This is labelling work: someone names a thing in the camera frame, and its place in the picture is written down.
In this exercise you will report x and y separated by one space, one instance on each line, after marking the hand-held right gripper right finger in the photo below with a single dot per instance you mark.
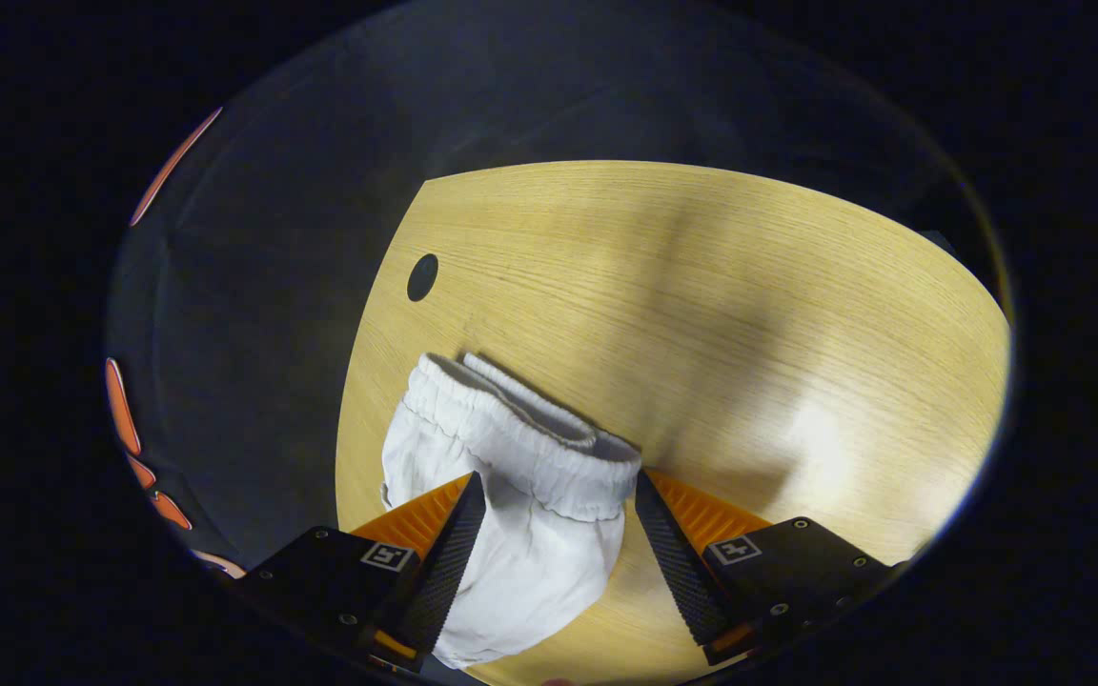
673 562

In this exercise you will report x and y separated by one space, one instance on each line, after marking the white jeans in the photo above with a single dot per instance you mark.
530 562

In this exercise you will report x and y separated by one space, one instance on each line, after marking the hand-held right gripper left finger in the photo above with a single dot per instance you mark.
454 562

